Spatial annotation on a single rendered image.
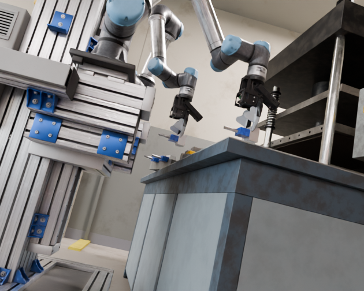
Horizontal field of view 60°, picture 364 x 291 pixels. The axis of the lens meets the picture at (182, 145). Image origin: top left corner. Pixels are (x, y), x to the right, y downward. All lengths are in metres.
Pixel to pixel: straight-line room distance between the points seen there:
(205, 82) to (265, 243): 3.77
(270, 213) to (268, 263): 0.12
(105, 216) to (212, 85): 2.27
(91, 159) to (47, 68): 0.36
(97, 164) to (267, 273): 0.69
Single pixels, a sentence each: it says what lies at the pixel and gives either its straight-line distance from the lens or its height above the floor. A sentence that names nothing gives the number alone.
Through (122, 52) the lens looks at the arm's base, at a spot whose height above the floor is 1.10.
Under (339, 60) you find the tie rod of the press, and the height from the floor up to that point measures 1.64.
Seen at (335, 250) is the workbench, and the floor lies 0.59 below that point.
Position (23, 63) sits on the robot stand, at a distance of 1.07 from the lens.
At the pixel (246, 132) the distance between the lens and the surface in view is 1.17.
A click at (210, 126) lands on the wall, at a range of 4.28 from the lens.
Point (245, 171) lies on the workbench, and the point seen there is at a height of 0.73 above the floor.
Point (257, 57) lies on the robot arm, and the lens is 1.27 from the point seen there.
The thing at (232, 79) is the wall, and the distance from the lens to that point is 4.58.
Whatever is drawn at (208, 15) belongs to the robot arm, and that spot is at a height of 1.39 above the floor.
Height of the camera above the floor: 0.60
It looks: 12 degrees up
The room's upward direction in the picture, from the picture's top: 13 degrees clockwise
